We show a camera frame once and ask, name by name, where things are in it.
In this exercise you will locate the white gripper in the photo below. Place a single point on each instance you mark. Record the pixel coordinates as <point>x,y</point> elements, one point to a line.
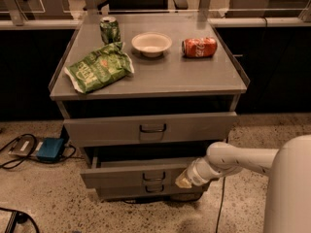
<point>195,175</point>

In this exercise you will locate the grey drawer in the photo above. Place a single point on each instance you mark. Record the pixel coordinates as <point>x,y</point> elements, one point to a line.
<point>135,173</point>
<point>134,130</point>

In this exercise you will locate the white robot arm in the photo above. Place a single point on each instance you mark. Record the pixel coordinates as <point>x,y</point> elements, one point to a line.
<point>288,168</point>

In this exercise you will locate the grey top drawer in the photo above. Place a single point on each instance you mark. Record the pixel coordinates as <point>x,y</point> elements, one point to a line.
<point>134,130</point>

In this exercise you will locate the grey drawer cabinet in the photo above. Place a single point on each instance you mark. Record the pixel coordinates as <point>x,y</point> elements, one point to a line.
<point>166,85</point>

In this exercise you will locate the red cola can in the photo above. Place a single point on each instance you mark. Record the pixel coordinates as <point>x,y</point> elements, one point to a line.
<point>199,47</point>

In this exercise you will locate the blue box on floor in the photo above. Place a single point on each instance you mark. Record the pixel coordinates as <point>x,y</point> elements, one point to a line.
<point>50,150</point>

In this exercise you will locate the green chip bag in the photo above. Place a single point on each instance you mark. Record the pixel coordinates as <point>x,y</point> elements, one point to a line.
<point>100,68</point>

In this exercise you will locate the white bowl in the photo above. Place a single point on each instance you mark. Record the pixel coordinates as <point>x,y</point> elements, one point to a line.
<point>151,44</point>

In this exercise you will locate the grey flat device on floor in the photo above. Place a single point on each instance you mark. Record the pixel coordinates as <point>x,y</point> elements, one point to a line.
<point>26,146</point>

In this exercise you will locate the green soda can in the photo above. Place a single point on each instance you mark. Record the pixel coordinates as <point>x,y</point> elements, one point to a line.
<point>110,31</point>

